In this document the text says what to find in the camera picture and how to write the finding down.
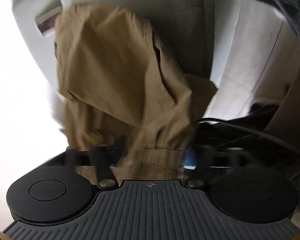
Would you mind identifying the khaki pants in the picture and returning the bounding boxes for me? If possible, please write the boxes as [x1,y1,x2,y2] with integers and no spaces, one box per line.
[54,2,218,180]

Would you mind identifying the grey sofa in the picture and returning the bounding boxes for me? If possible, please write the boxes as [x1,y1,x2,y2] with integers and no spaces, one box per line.
[11,0,217,93]

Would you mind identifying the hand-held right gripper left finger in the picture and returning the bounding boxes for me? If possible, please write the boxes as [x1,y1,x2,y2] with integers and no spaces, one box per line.
[64,134,128,190]

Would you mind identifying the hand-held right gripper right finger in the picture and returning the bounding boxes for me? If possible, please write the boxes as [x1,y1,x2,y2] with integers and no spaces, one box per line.
[182,144,243,190]

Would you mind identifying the black cable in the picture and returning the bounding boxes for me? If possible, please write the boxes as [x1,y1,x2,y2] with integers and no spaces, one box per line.
[194,117,300,157]

